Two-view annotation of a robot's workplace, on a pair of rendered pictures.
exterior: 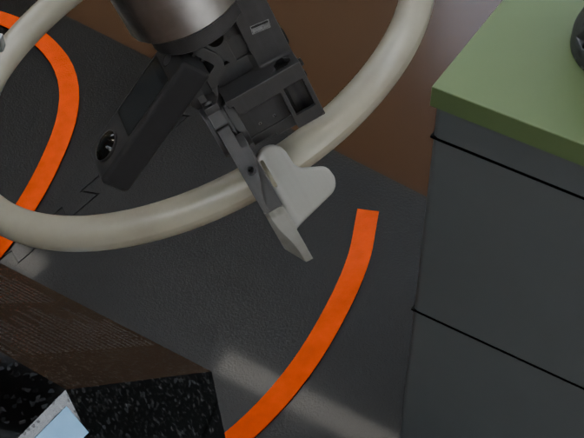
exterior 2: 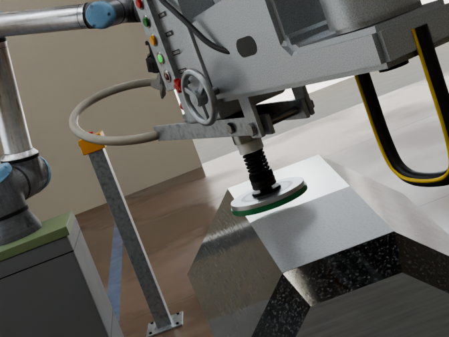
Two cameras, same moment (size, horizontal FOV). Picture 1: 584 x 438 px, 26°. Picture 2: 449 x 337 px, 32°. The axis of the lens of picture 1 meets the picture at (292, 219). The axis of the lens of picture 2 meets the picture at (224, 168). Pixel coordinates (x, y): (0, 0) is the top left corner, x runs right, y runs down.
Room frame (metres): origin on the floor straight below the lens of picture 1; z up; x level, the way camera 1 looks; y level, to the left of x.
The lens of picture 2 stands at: (2.32, 2.42, 1.33)
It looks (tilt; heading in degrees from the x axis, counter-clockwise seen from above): 9 degrees down; 235
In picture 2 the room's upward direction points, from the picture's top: 20 degrees counter-clockwise
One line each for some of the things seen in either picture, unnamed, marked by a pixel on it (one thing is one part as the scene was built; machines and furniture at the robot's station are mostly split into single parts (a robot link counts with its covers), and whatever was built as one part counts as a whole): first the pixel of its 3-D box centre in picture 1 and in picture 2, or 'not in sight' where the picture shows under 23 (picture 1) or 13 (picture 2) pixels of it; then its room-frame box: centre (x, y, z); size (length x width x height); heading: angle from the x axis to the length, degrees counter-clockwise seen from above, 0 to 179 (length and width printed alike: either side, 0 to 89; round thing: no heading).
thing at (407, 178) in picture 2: not in sight; (407, 112); (1.13, 1.40, 1.06); 0.23 x 0.03 x 0.32; 81
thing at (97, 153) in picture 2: not in sight; (128, 231); (0.48, -1.17, 0.54); 0.20 x 0.20 x 1.09; 54
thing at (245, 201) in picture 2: not in sight; (267, 193); (1.02, 0.75, 0.88); 0.21 x 0.21 x 0.01
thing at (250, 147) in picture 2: not in sight; (250, 144); (1.02, 0.75, 1.02); 0.07 x 0.07 x 0.04
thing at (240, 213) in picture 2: not in sight; (268, 194); (1.02, 0.75, 0.87); 0.22 x 0.22 x 0.04
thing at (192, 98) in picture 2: not in sight; (210, 92); (1.16, 0.85, 1.20); 0.15 x 0.10 x 0.15; 81
